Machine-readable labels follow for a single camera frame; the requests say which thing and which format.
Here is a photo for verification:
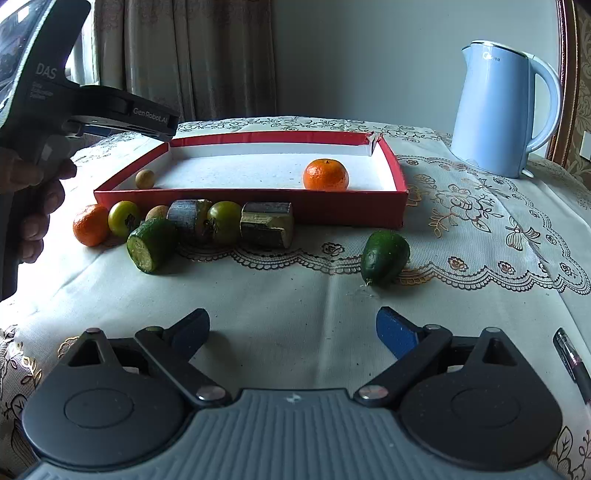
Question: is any green tomato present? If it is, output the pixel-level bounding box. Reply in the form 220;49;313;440
108;200;142;238
206;200;243;244

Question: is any red cardboard box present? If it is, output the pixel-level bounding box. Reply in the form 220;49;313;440
93;130;409;230

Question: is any wooden frame with patterned upholstery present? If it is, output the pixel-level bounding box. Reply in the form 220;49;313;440
545;0;591;174

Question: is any light blue electric kettle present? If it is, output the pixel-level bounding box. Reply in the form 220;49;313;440
450;41;563;179

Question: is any person's left hand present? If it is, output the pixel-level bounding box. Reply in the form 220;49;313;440
17;154;78;265

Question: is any beige curtain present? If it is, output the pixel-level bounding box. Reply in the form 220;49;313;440
65;0;278;123

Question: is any cucumber tip piece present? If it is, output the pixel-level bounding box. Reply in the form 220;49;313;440
361;231;411;288

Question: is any small orange mandarin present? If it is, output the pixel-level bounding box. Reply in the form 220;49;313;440
303;158;349;191

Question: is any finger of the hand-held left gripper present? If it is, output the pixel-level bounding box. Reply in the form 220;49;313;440
69;117;176;141

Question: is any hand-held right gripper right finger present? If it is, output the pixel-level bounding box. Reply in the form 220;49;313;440
355;306;529;409

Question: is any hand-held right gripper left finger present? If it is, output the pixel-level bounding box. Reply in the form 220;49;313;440
58;308;233;409

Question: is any large orange mandarin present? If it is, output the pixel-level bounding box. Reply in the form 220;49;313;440
72;204;112;247

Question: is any black pen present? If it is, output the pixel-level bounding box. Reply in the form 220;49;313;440
553;328;591;407

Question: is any cucumber piece with cut end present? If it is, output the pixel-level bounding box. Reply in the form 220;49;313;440
127;218;180;274

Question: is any round sugarcane piece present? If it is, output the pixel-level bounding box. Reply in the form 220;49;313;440
167;199;214;245

